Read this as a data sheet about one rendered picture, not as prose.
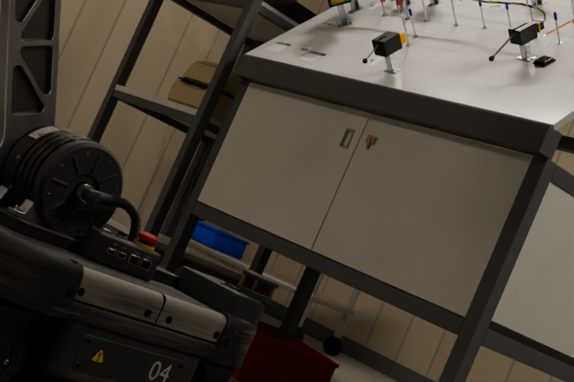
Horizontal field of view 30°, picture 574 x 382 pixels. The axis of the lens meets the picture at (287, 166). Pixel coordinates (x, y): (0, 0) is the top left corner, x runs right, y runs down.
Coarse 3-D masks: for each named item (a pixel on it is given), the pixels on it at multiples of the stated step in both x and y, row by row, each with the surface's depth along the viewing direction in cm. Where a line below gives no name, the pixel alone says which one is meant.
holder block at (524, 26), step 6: (516, 24) 269; (522, 24) 268; (528, 24) 267; (534, 24) 266; (510, 30) 267; (516, 30) 265; (522, 30) 265; (528, 30) 266; (534, 30) 267; (510, 36) 268; (516, 36) 266; (522, 36) 265; (528, 36) 266; (534, 36) 268; (510, 42) 269; (516, 42) 267; (522, 42) 266; (528, 42) 267
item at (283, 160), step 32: (256, 96) 320; (288, 96) 310; (256, 128) 315; (288, 128) 305; (320, 128) 295; (352, 128) 286; (224, 160) 320; (256, 160) 310; (288, 160) 300; (320, 160) 290; (224, 192) 315; (256, 192) 304; (288, 192) 295; (320, 192) 286; (256, 224) 300; (288, 224) 290; (320, 224) 282
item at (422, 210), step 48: (384, 144) 276; (432, 144) 264; (480, 144) 253; (384, 192) 270; (432, 192) 258; (480, 192) 248; (336, 240) 275; (384, 240) 264; (432, 240) 253; (480, 240) 243; (432, 288) 248
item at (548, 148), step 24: (240, 72) 323; (264, 72) 315; (288, 72) 307; (312, 72) 300; (312, 96) 301; (336, 96) 289; (360, 96) 282; (384, 96) 276; (408, 96) 270; (408, 120) 271; (432, 120) 261; (456, 120) 256; (480, 120) 250; (504, 120) 246; (528, 120) 241; (504, 144) 245; (528, 144) 238; (552, 144) 238
